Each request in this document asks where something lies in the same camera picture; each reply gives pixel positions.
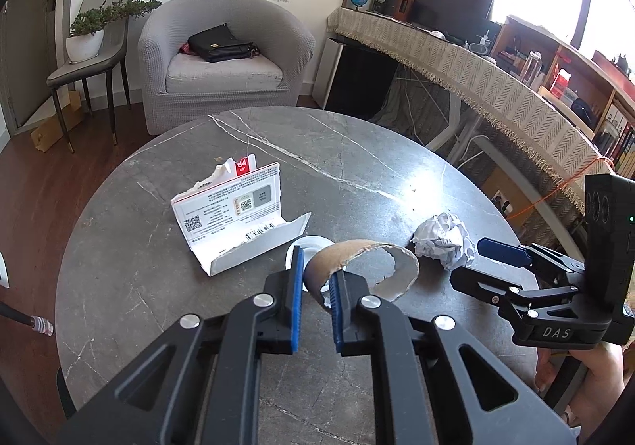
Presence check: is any brown cardboard tape roll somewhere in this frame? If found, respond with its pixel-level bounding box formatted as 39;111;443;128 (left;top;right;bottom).
285;236;420;311

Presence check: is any white paper ball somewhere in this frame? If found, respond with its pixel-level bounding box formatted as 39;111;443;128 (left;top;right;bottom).
411;212;477;272

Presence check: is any white torn paper box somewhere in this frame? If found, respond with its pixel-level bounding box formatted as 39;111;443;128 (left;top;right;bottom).
170;154;311;277

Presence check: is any beige fringed tablecloth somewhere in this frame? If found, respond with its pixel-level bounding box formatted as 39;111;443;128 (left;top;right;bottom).
326;7;612;227

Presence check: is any wooden bookshelf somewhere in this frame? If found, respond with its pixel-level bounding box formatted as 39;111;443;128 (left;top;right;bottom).
491;16;634;178

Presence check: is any grey armchair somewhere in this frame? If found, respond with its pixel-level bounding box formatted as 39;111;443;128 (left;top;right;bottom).
138;0;316;136

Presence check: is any black handbag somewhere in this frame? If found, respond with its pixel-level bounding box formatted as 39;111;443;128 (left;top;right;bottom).
179;23;260;63

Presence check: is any black monitor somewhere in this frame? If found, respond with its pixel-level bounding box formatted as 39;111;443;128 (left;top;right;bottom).
409;0;493;41

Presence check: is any black table leg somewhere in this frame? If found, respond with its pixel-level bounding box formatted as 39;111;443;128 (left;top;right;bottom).
0;302;54;336

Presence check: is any cardboard box on floor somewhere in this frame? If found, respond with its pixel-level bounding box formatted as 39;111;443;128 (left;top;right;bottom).
30;90;84;152

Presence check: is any potted green plant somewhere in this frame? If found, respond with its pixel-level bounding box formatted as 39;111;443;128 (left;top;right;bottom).
65;0;162;64

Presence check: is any grey side chair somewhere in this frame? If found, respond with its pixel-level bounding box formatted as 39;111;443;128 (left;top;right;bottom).
46;0;131;153

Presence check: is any grey door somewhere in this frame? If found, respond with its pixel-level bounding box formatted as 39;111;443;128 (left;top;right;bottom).
1;0;56;134

